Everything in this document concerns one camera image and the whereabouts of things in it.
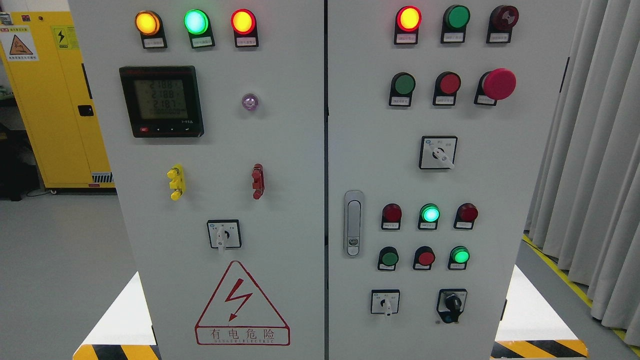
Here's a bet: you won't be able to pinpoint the door rotary selector switch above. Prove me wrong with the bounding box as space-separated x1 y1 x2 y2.
206 219 243 254

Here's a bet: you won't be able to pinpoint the clear round indicator light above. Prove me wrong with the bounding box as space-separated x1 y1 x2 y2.
241 93 259 112

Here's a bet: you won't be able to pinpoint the red terminal connector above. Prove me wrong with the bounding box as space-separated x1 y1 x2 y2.
251 163 265 199

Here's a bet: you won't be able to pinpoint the dark red indicator lamp left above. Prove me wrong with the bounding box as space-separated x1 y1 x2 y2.
381 203 403 231

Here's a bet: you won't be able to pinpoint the dark red indicator lamp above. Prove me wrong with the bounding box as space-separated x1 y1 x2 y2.
454 202 479 230
381 203 403 231

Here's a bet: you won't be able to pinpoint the green push button lower left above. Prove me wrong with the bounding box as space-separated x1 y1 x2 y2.
377 246 399 272

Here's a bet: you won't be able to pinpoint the lit green indicator lamp middle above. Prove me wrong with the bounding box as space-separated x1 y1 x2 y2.
417 203 441 231

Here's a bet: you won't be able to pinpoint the grey left cabinet door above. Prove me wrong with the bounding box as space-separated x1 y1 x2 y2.
69 0 325 360

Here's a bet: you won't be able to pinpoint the grey cabinet door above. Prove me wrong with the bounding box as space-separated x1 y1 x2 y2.
327 0 582 360
69 0 325 360

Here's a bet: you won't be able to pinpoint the green push button upper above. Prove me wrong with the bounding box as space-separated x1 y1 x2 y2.
388 71 416 107

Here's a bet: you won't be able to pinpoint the red push button lower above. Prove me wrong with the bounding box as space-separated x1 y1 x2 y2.
413 246 435 271

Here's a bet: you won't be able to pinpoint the red push button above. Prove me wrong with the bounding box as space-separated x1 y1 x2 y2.
413 246 435 271
432 71 461 107

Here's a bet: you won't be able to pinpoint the grey right cabinet door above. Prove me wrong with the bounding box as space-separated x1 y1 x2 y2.
327 0 582 360

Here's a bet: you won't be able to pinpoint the yellow terminal connector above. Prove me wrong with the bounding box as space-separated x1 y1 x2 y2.
166 164 186 201

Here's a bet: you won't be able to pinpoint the dark red indicator lamp right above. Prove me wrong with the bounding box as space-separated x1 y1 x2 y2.
454 202 479 230

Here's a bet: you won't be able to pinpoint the red electric hazard warning sticker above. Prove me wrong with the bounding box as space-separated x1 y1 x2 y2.
194 260 291 346

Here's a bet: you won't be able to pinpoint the lit green push button lower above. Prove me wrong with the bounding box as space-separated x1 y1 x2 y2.
447 245 471 271

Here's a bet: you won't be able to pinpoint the red push button upper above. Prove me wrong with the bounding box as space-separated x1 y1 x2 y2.
432 71 461 107

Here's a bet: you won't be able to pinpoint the red indicator lamp top left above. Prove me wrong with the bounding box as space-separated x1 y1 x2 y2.
230 8 259 48

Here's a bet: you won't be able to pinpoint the black digital power meter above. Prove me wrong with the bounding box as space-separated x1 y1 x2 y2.
119 64 204 138

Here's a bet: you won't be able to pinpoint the lit red indicator lamp right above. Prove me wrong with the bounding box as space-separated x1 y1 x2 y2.
393 6 422 45

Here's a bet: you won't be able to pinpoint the green indicator lamp top left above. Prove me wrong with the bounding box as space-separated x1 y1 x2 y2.
183 9 215 49

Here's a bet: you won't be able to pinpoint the red mushroom emergency stop button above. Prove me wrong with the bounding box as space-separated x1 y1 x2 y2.
473 68 517 107

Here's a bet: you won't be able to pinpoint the dark green indicator lamp top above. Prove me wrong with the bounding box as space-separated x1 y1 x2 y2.
440 4 471 44

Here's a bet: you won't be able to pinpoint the amber indicator lamp top left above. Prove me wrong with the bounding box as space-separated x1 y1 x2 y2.
135 10 168 50

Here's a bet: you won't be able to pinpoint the dark red buzzer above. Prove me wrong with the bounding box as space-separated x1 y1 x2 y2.
486 5 520 44

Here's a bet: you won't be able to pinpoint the grey curtain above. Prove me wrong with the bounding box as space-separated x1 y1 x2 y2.
525 0 640 347

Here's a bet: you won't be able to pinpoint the left cabinet base hazard stripes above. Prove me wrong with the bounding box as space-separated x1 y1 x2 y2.
72 270 162 360

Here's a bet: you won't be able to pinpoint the cabinet base hazard stripes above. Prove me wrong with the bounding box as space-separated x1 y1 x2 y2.
490 264 590 360
72 270 162 360

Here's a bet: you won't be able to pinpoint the right cabinet base hazard stripes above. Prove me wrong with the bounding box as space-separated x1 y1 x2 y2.
490 264 590 360

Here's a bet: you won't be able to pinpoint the yellow safety storage cabinet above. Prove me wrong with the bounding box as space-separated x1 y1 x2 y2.
1 11 115 191

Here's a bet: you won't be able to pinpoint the silver cabinet door handle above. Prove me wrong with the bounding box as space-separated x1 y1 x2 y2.
343 190 364 257

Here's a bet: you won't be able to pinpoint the upper right rotary selector switch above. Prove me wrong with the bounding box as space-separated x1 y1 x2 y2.
418 136 458 170

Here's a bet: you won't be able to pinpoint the lower left rotary selector switch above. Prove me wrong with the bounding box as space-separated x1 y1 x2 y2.
370 289 401 317

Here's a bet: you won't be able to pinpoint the black knob selector switch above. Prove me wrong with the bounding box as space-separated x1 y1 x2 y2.
436 288 467 324

